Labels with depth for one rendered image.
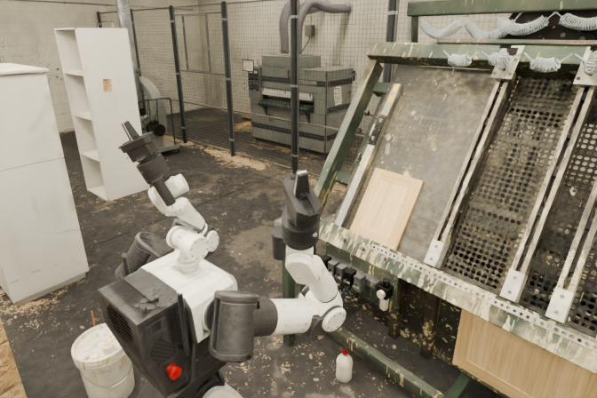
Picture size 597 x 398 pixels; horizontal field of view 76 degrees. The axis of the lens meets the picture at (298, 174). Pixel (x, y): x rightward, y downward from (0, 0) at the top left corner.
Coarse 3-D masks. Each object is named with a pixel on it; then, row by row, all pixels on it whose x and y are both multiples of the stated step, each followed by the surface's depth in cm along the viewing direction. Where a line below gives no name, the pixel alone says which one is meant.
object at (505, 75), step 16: (512, 64) 189; (512, 80) 194; (496, 96) 195; (496, 112) 190; (480, 128) 192; (480, 144) 190; (480, 160) 191; (464, 176) 191; (464, 192) 187; (448, 208) 189; (448, 224) 186; (448, 240) 187; (432, 256) 186
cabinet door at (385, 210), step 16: (384, 176) 223; (400, 176) 216; (368, 192) 226; (384, 192) 220; (400, 192) 214; (416, 192) 208; (368, 208) 222; (384, 208) 216; (400, 208) 210; (352, 224) 225; (368, 224) 219; (384, 224) 213; (400, 224) 207; (384, 240) 210; (400, 240) 205
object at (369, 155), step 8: (392, 88) 237; (400, 88) 235; (392, 104) 233; (384, 112) 235; (392, 112) 236; (384, 128) 234; (368, 144) 234; (376, 144) 232; (368, 152) 232; (368, 160) 231; (360, 168) 232; (368, 168) 232; (360, 176) 230; (352, 184) 232; (360, 184) 231; (352, 192) 230; (352, 200) 229; (344, 208) 230; (352, 208) 231; (344, 216) 228; (336, 224) 230; (344, 224) 229
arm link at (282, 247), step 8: (272, 232) 90; (280, 232) 90; (272, 240) 91; (280, 240) 89; (288, 240) 86; (272, 248) 94; (280, 248) 92; (288, 248) 90; (296, 248) 87; (304, 248) 87; (312, 248) 90; (280, 256) 94; (312, 256) 90
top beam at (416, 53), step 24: (384, 48) 244; (408, 48) 232; (432, 48) 222; (456, 48) 212; (480, 48) 203; (528, 48) 188; (552, 48) 181; (576, 48) 175; (552, 72) 186; (576, 72) 178
